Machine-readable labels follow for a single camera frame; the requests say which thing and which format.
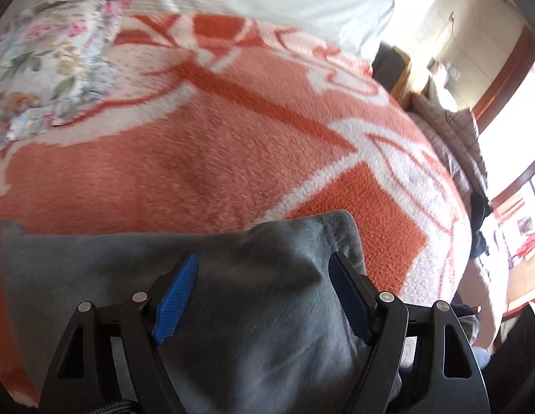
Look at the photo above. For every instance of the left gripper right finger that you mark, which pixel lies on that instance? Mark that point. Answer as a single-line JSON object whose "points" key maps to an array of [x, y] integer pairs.
{"points": [[419, 359]]}

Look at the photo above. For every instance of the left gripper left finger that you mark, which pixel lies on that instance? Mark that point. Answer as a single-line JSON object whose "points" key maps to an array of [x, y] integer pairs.
{"points": [[107, 360]]}

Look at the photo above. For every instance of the grey sweatpants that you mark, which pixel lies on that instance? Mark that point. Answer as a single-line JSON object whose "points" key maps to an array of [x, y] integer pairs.
{"points": [[264, 331]]}

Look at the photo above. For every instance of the pink quilted bedding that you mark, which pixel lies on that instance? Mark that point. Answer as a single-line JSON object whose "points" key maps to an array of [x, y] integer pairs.
{"points": [[459, 131]]}

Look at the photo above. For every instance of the orange white patterned blanket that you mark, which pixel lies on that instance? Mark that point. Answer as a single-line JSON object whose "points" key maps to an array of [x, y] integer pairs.
{"points": [[218, 123]]}

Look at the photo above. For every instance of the floral pillow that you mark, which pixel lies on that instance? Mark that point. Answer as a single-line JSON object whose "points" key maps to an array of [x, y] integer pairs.
{"points": [[54, 66]]}

